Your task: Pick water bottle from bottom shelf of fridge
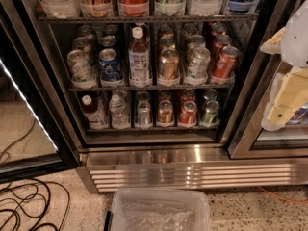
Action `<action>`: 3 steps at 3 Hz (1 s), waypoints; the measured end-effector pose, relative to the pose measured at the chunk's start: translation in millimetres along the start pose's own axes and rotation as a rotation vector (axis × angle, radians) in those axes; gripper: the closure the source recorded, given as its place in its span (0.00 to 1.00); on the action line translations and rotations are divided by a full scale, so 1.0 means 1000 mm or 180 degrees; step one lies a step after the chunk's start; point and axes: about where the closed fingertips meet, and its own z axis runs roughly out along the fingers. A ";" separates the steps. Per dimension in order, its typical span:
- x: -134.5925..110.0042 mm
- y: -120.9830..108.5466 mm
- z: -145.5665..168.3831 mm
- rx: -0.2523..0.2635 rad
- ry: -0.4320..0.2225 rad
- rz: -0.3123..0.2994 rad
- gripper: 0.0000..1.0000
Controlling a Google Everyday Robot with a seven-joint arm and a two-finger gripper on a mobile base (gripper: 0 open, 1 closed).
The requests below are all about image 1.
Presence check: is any green can bottom shelf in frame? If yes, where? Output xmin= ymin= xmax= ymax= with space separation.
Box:
xmin=200 ymin=100 xmax=220 ymax=127

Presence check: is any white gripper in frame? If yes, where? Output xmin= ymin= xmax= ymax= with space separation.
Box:
xmin=260 ymin=0 xmax=308 ymax=127

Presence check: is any clear water bottle front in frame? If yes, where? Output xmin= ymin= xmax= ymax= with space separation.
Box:
xmin=109 ymin=94 xmax=130 ymax=129

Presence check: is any black cable bundle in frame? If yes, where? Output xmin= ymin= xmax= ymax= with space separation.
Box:
xmin=0 ymin=118 xmax=71 ymax=231

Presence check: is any white green can right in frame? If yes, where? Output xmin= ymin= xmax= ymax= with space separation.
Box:
xmin=184 ymin=46 xmax=211 ymax=86

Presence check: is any red can middle shelf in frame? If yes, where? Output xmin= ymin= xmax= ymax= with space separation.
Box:
xmin=211 ymin=46 xmax=240 ymax=84

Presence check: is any brown tea bottle shelf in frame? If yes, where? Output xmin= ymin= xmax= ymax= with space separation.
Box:
xmin=128 ymin=26 xmax=151 ymax=87
xmin=82 ymin=95 xmax=108 ymax=130

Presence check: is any red can bottom shelf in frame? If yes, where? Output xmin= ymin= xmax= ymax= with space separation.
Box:
xmin=178 ymin=101 xmax=197 ymax=127

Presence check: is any white green can left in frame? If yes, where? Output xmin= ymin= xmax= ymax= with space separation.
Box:
xmin=67 ymin=50 xmax=97 ymax=89

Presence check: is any blue pepsi can middle shelf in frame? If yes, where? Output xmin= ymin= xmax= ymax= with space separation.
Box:
xmin=99 ymin=48 xmax=124 ymax=87

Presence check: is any clear water bottle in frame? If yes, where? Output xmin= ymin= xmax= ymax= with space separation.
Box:
xmin=109 ymin=94 xmax=130 ymax=129
xmin=115 ymin=90 xmax=131 ymax=104

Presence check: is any white green can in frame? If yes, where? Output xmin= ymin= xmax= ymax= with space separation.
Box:
xmin=184 ymin=46 xmax=211 ymax=86
xmin=67 ymin=50 xmax=97 ymax=89

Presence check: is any steel fridge bottom grille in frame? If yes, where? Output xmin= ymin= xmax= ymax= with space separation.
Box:
xmin=77 ymin=146 xmax=308 ymax=193

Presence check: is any open fridge glass door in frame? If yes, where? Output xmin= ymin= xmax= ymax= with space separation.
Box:
xmin=0 ymin=18 xmax=78 ymax=183

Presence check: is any clear bottle top left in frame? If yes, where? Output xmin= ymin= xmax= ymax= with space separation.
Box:
xmin=41 ymin=0 xmax=80 ymax=19

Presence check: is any silver can bottom shelf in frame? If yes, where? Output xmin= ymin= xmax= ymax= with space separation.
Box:
xmin=136 ymin=101 xmax=152 ymax=129

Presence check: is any closed fridge right door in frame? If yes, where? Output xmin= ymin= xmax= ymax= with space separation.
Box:
xmin=221 ymin=0 xmax=308 ymax=160

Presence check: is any gold can middle shelf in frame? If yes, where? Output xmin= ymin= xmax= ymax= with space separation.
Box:
xmin=158 ymin=48 xmax=180 ymax=87

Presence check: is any wire shelf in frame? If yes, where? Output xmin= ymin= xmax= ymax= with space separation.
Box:
xmin=68 ymin=84 xmax=233 ymax=92
xmin=38 ymin=13 xmax=258 ymax=24

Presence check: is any gold can bottom shelf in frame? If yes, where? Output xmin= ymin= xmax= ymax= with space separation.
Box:
xmin=157 ymin=100 xmax=174 ymax=127

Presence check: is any upper wire shelf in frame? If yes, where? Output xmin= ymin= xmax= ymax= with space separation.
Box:
xmin=38 ymin=13 xmax=258 ymax=24

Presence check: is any brown tea bottle bottom shelf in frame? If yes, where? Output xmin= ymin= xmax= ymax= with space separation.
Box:
xmin=82 ymin=95 xmax=108 ymax=130

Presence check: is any clear bottle top right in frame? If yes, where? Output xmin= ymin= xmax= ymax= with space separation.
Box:
xmin=189 ymin=0 xmax=222 ymax=16

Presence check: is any brown tea bottle middle shelf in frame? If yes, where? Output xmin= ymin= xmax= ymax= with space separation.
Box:
xmin=128 ymin=26 xmax=151 ymax=87

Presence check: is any middle wire shelf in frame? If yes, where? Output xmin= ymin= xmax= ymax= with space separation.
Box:
xmin=68 ymin=84 xmax=233 ymax=92

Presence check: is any clear plastic bin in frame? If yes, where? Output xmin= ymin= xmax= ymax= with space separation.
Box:
xmin=108 ymin=188 xmax=212 ymax=231

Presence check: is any clear water bottle behind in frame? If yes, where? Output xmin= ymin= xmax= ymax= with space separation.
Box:
xmin=115 ymin=90 xmax=131 ymax=104

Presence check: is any orange cable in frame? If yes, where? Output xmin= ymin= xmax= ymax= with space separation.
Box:
xmin=256 ymin=186 xmax=308 ymax=205

